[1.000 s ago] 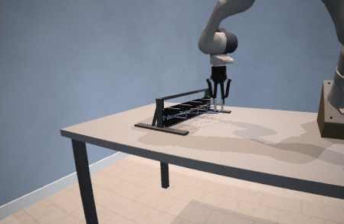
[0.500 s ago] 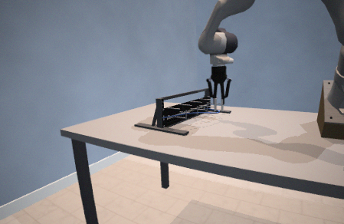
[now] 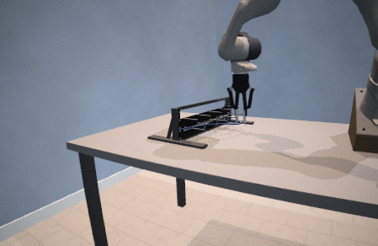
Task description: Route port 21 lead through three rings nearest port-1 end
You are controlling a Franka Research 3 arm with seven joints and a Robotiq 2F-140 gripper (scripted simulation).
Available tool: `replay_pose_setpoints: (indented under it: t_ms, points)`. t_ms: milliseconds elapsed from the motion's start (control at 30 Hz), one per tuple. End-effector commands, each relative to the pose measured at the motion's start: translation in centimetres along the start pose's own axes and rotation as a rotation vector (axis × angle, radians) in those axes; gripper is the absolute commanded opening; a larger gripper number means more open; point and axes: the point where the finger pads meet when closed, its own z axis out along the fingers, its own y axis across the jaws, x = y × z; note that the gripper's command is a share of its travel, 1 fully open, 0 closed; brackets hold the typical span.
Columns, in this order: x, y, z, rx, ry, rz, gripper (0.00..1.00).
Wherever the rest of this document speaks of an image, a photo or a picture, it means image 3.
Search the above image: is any black patch panel rack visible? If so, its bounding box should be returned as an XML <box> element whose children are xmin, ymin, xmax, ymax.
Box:
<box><xmin>147</xmin><ymin>97</ymin><xmax>236</xmax><ymax>149</ymax></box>

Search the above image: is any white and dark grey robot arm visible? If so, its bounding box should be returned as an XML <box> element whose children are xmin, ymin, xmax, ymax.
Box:
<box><xmin>218</xmin><ymin>0</ymin><xmax>378</xmax><ymax>126</ymax></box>

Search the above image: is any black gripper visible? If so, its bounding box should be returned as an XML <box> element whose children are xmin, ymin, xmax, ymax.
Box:
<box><xmin>227</xmin><ymin>74</ymin><xmax>255</xmax><ymax>124</ymax></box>

